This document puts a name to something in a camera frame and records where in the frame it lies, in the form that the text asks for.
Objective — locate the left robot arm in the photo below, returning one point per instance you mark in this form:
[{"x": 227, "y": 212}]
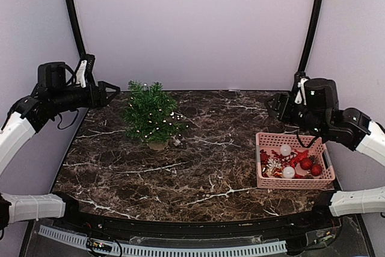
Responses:
[{"x": 59, "y": 89}]

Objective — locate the pink plastic basket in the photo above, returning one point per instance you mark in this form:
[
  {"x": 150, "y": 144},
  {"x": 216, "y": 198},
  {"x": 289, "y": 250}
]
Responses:
[{"x": 268, "y": 146}]

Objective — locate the red glitter ball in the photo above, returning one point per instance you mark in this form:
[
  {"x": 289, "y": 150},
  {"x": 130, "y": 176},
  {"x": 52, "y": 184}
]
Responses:
[
  {"x": 316, "y": 170},
  {"x": 306, "y": 164}
]

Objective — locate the white ball ornament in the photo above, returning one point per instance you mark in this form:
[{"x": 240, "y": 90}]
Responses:
[
  {"x": 288, "y": 172},
  {"x": 285, "y": 150}
]

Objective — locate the white ball ornament upper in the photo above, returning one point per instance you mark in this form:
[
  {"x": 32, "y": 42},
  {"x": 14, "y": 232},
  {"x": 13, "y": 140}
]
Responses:
[{"x": 285, "y": 150}]

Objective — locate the white snowflake ornament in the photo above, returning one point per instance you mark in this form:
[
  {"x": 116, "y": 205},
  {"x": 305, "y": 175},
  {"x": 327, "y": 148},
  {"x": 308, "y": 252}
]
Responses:
[{"x": 273, "y": 164}]

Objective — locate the black front table rail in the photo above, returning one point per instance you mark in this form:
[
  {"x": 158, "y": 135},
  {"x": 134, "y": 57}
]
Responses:
[{"x": 287, "y": 226}]

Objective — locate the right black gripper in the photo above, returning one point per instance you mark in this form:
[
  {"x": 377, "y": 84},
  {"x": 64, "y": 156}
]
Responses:
[{"x": 279, "y": 99}]

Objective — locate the red glitter ball right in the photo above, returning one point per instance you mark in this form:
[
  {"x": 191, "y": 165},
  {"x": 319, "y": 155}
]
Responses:
[{"x": 316, "y": 170}]

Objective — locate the red bow ornament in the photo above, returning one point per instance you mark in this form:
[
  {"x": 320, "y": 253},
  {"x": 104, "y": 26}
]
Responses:
[{"x": 299, "y": 156}]

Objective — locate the red glitter ball left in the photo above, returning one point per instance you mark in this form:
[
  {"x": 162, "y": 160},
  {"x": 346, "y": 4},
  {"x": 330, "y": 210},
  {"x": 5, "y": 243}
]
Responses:
[{"x": 306, "y": 164}]

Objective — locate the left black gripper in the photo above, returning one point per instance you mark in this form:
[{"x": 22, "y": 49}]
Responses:
[{"x": 101, "y": 101}]

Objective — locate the white slotted cable duct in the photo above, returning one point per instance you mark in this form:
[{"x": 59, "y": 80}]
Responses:
[{"x": 101, "y": 247}]

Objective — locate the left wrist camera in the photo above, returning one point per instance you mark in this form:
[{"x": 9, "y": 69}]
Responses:
[{"x": 84, "y": 70}]

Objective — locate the white ball ornament lower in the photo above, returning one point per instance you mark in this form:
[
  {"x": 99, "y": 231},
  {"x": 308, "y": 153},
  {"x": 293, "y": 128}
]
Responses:
[{"x": 288, "y": 172}]

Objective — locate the white light battery box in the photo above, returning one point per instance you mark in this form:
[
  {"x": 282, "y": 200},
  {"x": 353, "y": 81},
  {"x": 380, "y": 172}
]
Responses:
[{"x": 176, "y": 142}]

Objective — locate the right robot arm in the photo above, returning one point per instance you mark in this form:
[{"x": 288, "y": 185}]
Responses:
[{"x": 313, "y": 107}]

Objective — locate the small green christmas tree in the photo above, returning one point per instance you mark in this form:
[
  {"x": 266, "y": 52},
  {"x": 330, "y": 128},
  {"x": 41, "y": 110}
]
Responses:
[{"x": 151, "y": 115}]

